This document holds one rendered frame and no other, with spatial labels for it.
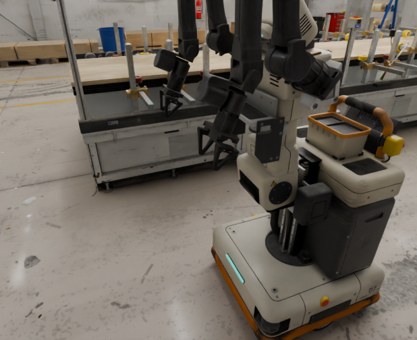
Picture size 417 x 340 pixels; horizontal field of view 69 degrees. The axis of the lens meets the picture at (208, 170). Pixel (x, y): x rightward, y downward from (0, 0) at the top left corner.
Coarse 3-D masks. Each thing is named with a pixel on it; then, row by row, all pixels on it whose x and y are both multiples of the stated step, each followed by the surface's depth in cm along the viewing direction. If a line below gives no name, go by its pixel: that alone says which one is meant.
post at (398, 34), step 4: (396, 32) 257; (400, 32) 255; (396, 36) 257; (400, 36) 257; (396, 40) 258; (392, 44) 262; (396, 44) 259; (392, 48) 263; (396, 48) 262; (392, 52) 263; (392, 56) 264; (388, 60) 268; (392, 60) 266
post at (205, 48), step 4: (204, 44) 197; (204, 48) 198; (208, 48) 199; (204, 52) 199; (208, 52) 200; (204, 56) 200; (208, 56) 201; (204, 60) 202; (208, 60) 203; (204, 64) 203; (208, 64) 204; (204, 68) 204; (208, 68) 205; (204, 72) 206; (208, 72) 207
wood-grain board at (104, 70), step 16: (320, 48) 308; (336, 48) 308; (368, 48) 308; (384, 48) 308; (80, 64) 240; (96, 64) 240; (112, 64) 240; (144, 64) 240; (192, 64) 240; (224, 64) 240; (96, 80) 197; (112, 80) 201; (128, 80) 205
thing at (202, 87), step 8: (248, 72) 73; (256, 72) 72; (208, 80) 72; (216, 80) 72; (224, 80) 73; (232, 80) 79; (248, 80) 72; (256, 80) 73; (200, 88) 75; (208, 88) 72; (216, 88) 73; (224, 88) 74; (240, 88) 74; (248, 88) 74; (200, 96) 74; (208, 96) 73; (216, 96) 73; (224, 96) 74; (208, 104) 75; (216, 104) 75
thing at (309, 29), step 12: (264, 0) 95; (300, 0) 85; (264, 12) 91; (300, 12) 86; (264, 24) 87; (300, 24) 88; (312, 24) 89; (264, 36) 90; (312, 36) 91; (264, 48) 98
